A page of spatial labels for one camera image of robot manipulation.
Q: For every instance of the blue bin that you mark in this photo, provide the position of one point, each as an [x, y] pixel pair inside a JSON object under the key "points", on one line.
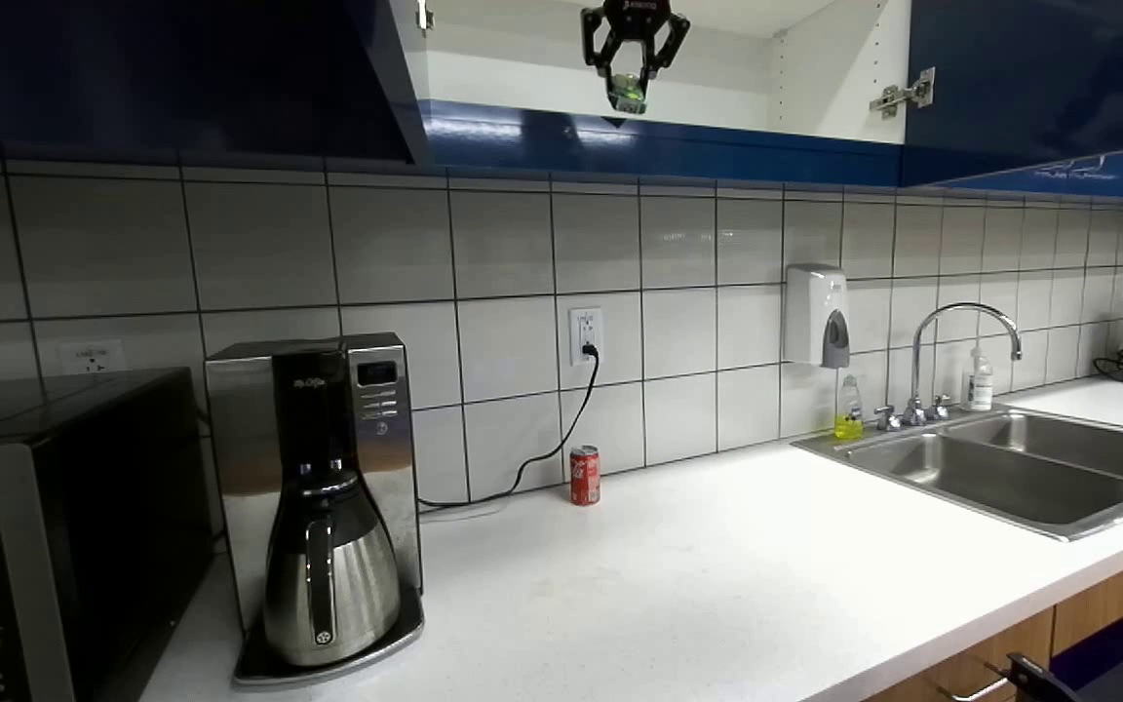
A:
{"points": [[1121, 663]]}

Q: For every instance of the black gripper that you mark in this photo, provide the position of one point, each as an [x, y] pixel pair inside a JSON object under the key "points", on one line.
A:
{"points": [[638, 14]]}

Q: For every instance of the small white bottle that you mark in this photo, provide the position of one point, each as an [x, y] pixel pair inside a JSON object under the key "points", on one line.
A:
{"points": [[981, 389]]}

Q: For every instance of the blue cabinet door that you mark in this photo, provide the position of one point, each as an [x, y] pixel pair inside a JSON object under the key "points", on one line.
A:
{"points": [[159, 81], [1055, 91]]}

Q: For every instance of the white wall soap dispenser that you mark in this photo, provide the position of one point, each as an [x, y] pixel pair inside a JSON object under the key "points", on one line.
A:
{"points": [[817, 315]]}

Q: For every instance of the wooden base cabinet drawers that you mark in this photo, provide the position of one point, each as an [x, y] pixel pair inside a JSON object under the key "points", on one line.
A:
{"points": [[1109, 599]]}

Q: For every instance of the white wall outlet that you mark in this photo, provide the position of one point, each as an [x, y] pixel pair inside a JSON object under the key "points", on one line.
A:
{"points": [[97, 362], [580, 323]]}

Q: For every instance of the stainless steel coffee maker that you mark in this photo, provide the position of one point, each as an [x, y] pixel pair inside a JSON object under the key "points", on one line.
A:
{"points": [[382, 404]]}

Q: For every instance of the green snack bar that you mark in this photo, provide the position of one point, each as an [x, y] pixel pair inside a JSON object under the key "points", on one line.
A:
{"points": [[628, 94]]}

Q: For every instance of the white open wall cabinet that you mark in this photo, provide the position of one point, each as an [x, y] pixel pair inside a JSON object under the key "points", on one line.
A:
{"points": [[508, 81]]}

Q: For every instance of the yellow dish soap bottle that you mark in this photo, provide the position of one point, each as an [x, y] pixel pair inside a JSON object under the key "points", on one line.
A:
{"points": [[846, 421]]}

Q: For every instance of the stainless steel double sink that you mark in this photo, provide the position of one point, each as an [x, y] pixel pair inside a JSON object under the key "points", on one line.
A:
{"points": [[1005, 472]]}

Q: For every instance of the black steel microwave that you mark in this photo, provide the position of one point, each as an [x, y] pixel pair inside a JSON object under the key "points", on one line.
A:
{"points": [[70, 521]]}

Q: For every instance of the chrome sink faucet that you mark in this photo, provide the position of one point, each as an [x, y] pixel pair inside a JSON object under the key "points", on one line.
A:
{"points": [[926, 354]]}

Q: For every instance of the metal cabinet hinge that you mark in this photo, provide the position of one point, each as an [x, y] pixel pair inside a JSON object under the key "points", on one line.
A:
{"points": [[904, 94], [423, 14]]}

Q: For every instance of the red soda can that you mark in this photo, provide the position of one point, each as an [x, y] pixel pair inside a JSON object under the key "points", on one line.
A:
{"points": [[583, 479]]}

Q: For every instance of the steel coffee carafe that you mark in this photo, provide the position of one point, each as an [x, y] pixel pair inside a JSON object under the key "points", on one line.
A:
{"points": [[330, 586]]}

